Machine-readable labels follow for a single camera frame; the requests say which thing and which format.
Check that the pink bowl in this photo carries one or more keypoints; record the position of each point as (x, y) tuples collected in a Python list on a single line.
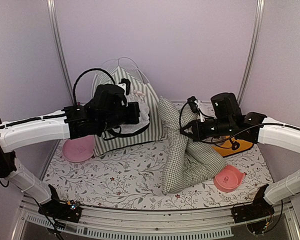
[(229, 179)]

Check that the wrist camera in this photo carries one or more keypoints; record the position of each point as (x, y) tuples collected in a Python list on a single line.
[(198, 107), (125, 84)]

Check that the yellow double bowl holder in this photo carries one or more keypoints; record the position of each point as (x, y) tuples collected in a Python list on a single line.
[(227, 148)]

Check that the pink plate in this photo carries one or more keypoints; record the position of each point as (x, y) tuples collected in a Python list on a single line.
[(78, 150)]

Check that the striped pet tent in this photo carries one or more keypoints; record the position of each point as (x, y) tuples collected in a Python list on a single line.
[(149, 128)]

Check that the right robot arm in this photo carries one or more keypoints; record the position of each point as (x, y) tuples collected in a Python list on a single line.
[(253, 127)]

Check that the left aluminium frame post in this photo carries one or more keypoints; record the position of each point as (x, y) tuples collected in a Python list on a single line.
[(52, 12)]

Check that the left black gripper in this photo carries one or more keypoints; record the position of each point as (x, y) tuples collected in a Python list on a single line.
[(134, 118)]

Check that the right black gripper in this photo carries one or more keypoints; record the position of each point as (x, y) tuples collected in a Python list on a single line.
[(197, 134)]

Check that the right aluminium frame post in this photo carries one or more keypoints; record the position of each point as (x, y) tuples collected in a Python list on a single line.
[(260, 4)]

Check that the green checkered cushion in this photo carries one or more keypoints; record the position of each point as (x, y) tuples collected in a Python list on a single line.
[(188, 162)]

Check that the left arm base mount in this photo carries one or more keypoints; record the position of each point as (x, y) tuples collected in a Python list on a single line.
[(61, 211)]

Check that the floral table mat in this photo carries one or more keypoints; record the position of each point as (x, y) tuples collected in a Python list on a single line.
[(131, 178)]

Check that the aluminium frame post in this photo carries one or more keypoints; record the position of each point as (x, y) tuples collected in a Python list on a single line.
[(260, 4), (52, 12)]

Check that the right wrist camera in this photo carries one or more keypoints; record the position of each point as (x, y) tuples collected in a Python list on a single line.
[(198, 107)]

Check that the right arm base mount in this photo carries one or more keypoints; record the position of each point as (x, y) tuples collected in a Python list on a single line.
[(247, 212)]

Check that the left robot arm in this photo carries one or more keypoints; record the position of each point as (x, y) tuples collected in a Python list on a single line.
[(108, 109)]

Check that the front aluminium rail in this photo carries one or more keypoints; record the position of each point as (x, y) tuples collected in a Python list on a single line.
[(103, 223)]

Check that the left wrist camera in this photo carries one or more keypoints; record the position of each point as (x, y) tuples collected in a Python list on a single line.
[(125, 84)]

